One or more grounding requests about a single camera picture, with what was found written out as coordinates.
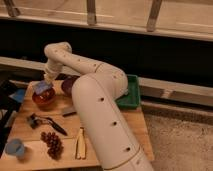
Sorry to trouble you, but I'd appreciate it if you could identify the red bowl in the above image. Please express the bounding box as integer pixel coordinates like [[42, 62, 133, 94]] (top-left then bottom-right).
[[32, 88, 55, 106]]

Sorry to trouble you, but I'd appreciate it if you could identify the green plastic tray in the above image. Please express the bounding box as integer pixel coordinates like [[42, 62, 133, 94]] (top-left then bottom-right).
[[116, 75, 141, 109]]

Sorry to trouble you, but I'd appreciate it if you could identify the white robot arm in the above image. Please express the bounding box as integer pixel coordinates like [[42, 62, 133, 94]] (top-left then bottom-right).
[[44, 42, 154, 171]]

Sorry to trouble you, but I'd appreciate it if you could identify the blue plastic cup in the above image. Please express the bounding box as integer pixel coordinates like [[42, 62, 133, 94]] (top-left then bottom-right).
[[5, 138, 25, 157]]

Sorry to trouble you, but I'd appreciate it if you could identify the black handled peeler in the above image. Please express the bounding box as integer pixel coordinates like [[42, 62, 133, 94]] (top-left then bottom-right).
[[26, 113, 67, 136]]

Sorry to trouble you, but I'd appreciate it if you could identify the grey rectangular block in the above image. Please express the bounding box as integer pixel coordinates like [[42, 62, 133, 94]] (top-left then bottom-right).
[[62, 107, 76, 117]]

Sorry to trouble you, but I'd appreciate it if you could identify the light blue sponge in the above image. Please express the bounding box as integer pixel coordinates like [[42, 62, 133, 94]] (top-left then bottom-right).
[[34, 81, 53, 95]]

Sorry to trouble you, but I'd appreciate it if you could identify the bunch of dark grapes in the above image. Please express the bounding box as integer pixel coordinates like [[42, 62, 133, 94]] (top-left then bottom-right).
[[40, 132, 63, 160]]

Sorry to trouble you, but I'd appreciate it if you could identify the purple bowl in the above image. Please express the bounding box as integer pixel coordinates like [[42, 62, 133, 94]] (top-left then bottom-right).
[[61, 76, 78, 96]]

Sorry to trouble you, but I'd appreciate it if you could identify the blue cloth at left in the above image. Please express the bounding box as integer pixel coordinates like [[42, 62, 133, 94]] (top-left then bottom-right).
[[11, 89, 26, 103]]

